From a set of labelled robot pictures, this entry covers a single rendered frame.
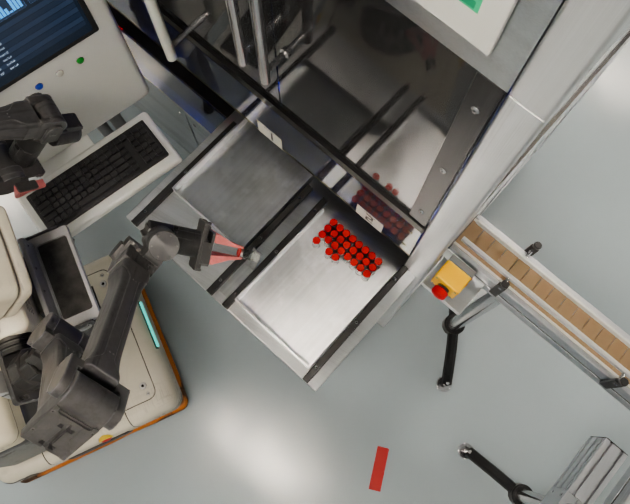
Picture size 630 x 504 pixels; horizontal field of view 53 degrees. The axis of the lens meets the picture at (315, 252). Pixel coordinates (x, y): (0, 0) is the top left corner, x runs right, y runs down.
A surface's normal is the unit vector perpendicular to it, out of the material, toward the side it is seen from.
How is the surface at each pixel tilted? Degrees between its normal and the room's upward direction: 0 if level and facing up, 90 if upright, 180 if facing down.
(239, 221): 0
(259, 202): 0
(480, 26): 90
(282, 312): 0
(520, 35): 90
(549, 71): 90
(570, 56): 90
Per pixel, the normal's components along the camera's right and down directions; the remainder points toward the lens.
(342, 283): 0.00, -0.25
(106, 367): 0.73, -0.61
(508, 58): -0.67, 0.72
